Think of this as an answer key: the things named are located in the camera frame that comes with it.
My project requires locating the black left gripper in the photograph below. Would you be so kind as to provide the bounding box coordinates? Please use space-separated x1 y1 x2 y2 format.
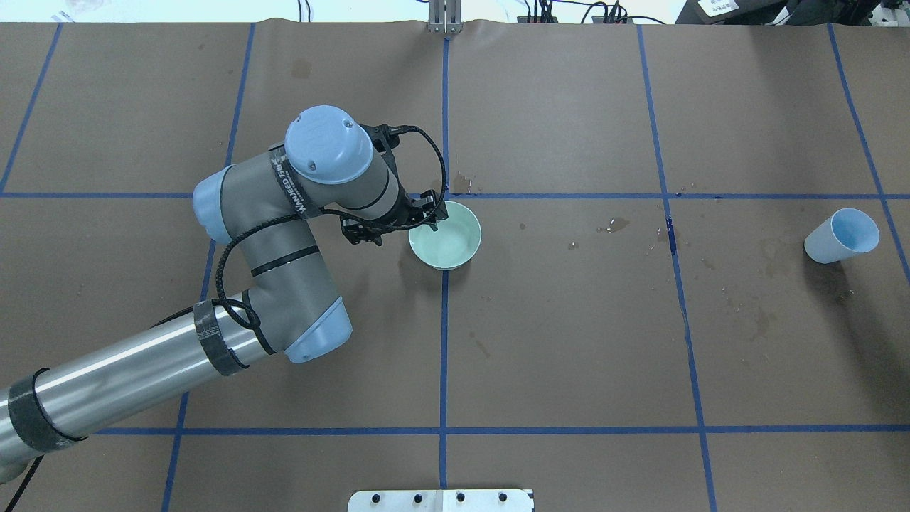
339 189 449 247

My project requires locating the light green ceramic bowl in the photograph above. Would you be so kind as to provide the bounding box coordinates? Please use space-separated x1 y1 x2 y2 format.
407 201 482 271

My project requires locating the light blue plastic cup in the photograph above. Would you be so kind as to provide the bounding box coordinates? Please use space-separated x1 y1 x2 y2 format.
803 208 880 265

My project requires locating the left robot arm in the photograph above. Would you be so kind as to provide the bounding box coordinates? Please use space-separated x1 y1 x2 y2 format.
2 106 446 483

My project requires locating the blue tape line crosswise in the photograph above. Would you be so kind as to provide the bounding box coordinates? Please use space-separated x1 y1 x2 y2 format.
438 38 454 489

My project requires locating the brown paper table cover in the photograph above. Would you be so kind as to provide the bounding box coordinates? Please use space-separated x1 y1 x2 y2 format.
2 19 908 511

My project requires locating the far blue tape line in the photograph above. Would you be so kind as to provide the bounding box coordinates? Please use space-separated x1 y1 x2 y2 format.
97 424 909 437

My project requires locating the aluminium frame post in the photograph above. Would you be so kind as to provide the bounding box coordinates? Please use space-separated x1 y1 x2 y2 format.
425 0 464 35

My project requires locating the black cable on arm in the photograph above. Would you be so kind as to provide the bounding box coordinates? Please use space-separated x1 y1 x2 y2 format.
215 124 449 331

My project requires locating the power strip with cables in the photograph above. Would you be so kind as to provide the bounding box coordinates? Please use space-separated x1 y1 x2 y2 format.
504 1 684 25

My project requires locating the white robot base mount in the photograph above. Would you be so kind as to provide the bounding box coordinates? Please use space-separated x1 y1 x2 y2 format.
347 489 535 511

